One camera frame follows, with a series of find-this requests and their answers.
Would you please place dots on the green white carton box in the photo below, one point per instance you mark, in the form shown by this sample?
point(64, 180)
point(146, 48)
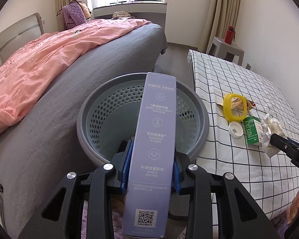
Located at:
point(253, 132)

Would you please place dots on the wall socket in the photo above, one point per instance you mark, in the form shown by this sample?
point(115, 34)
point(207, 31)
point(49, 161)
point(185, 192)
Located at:
point(248, 66)

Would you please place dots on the grey plastic stool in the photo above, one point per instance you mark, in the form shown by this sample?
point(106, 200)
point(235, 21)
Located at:
point(226, 48)

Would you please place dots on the purple quilted bag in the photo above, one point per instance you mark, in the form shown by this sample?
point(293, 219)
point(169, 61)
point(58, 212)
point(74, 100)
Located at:
point(74, 17)

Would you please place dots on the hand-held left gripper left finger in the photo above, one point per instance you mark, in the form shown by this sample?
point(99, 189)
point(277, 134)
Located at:
point(128, 164)

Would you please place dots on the beige quilted bag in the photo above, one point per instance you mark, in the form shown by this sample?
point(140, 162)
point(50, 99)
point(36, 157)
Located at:
point(86, 8)

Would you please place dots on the white window sill ledge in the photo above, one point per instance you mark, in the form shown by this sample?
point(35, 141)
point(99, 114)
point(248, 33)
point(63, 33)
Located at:
point(144, 11)

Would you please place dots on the purple toothpaste box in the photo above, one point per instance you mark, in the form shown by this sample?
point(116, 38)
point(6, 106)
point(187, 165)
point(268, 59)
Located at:
point(152, 142)

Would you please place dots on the person's right hand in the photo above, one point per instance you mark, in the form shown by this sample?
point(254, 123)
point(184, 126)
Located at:
point(295, 204)

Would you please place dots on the brown snack wrapper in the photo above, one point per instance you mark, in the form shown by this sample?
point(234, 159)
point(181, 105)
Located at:
point(250, 103)

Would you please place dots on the pink duvet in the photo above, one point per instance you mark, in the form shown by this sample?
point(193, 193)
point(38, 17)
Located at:
point(39, 62)

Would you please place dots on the grey perforated plastic basket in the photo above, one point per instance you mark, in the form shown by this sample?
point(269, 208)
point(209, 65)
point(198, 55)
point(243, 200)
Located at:
point(109, 109)

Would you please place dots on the grey padded headboard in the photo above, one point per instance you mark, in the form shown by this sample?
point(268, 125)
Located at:
point(15, 34)

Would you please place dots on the red water bottle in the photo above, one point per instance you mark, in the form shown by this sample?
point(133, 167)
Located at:
point(229, 34)

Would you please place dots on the purple fluffy slipper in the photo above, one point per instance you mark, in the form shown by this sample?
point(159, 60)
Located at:
point(97, 224)
point(281, 229)

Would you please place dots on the white tissue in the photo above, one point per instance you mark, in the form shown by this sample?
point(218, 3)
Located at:
point(270, 129)

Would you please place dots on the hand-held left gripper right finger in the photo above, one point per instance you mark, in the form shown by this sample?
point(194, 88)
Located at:
point(175, 176)

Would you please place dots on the white round cap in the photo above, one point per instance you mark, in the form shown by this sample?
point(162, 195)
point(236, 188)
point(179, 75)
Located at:
point(235, 129)

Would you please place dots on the white black checked tablecloth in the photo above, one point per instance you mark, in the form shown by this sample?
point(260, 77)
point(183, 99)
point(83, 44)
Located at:
point(226, 79)

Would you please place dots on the beige crumpled garment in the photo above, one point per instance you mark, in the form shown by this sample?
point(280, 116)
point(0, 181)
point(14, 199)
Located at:
point(122, 15)

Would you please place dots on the grey sheeted bed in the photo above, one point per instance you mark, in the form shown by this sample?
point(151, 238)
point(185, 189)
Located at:
point(52, 119)

